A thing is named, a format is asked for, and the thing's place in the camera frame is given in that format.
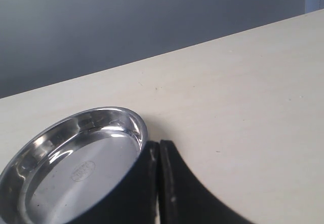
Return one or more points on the round stainless steel tray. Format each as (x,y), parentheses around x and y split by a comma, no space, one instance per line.
(69,167)

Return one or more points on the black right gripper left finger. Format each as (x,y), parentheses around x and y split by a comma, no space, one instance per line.
(133,200)

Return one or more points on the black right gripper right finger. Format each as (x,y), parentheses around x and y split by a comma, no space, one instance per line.
(182,197)

